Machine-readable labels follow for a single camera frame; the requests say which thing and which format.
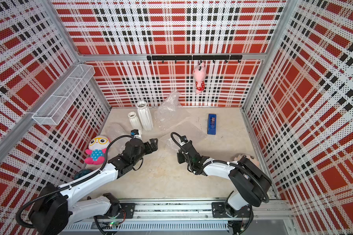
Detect black hook rail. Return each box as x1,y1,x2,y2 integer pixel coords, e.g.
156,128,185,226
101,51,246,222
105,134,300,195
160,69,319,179
146,54,243,62

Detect metal base rail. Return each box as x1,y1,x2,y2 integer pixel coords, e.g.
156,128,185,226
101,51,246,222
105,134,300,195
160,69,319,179
63,198,298,235

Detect pink hanging plush toy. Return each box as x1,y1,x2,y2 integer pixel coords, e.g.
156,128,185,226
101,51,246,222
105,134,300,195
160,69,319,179
193,62,207,94

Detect tall white ribbed vase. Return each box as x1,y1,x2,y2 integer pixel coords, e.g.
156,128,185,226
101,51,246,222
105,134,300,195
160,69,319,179
136,101,154,131

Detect clear wall shelf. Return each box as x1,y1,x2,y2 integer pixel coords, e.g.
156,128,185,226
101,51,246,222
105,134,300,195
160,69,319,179
32,64,95,125

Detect blue box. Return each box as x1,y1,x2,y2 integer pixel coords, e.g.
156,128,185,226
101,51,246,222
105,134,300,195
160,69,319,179
207,114,217,135

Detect teal alarm clock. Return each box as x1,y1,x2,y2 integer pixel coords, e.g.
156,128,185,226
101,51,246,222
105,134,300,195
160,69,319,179
74,169,93,180

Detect owl plush toy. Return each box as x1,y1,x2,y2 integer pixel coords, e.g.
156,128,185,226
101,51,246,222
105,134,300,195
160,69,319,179
85,135,110,165

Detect crumpled bubble wrap pile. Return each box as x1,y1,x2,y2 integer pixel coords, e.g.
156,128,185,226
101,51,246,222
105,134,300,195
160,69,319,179
155,91,183,130

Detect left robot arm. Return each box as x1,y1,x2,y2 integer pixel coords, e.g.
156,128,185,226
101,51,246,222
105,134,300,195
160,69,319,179
15,136,158,235

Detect short white ribbed vase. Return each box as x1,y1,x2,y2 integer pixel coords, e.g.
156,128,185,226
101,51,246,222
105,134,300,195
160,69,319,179
128,112,143,133

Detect doll head plush toy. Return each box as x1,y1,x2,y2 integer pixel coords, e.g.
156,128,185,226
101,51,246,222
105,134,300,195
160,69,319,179
234,153,256,162

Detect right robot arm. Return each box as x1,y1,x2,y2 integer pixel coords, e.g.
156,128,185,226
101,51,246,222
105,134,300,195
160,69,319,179
175,140,272,211

